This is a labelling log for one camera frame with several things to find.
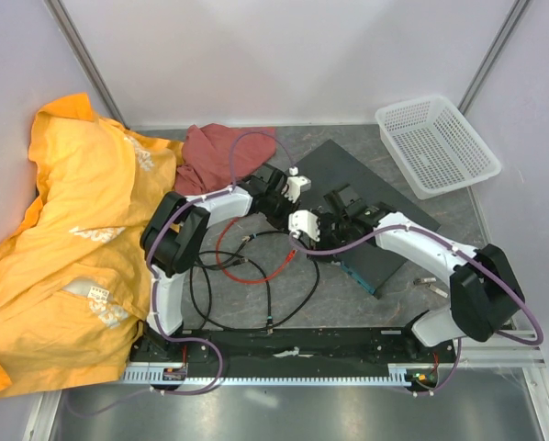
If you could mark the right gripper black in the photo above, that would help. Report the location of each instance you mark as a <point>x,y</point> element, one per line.
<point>324,218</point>

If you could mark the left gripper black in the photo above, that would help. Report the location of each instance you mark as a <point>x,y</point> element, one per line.
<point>282,221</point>

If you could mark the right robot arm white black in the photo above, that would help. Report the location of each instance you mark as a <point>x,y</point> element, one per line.
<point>483,290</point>

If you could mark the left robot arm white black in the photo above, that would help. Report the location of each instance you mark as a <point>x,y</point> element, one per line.
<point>173,237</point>

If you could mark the red cloth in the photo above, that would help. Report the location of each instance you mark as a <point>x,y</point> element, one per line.
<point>203,163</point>

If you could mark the white plastic basket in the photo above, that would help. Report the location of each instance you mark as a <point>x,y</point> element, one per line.
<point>435,148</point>

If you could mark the orange cloth bag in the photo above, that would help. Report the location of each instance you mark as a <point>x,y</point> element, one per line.
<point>74,285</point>

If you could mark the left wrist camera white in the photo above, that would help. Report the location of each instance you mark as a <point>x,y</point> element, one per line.
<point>296,184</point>

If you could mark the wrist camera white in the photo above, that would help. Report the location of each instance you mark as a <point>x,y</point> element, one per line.
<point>304,221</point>
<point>296,184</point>

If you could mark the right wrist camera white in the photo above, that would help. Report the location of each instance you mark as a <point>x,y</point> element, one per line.
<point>304,221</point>

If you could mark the dark network switch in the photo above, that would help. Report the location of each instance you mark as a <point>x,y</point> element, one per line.
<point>344,186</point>

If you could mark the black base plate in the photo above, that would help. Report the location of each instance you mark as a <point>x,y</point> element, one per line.
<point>294,351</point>

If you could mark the white cable duct rail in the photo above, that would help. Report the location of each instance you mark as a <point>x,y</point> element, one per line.
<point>156,376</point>

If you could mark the aluminium frame rail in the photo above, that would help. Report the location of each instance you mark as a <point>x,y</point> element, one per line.
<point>499,352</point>

